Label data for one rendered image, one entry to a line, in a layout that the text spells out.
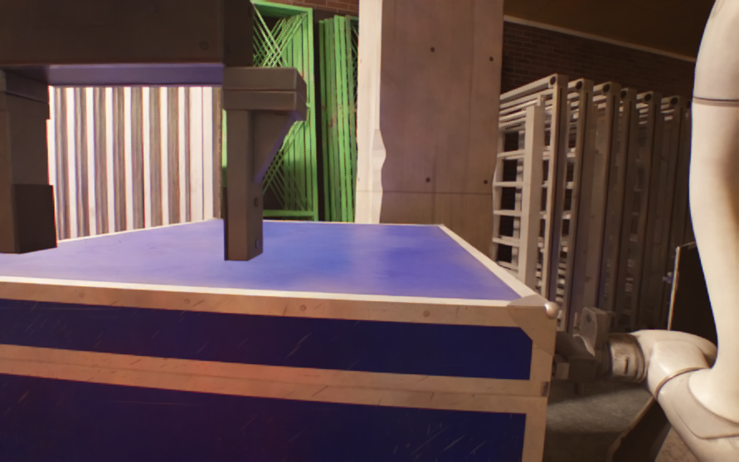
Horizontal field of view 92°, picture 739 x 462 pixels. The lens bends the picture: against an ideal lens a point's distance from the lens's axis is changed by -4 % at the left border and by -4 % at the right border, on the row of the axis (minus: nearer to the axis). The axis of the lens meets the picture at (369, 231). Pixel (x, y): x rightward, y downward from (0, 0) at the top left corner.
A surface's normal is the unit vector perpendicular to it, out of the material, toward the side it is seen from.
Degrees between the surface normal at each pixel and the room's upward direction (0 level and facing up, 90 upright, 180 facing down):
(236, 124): 90
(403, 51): 90
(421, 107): 90
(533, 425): 90
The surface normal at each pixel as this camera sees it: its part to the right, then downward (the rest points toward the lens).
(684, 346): 0.00, -0.85
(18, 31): -0.02, 0.11
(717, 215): -0.67, -0.04
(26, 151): 1.00, 0.03
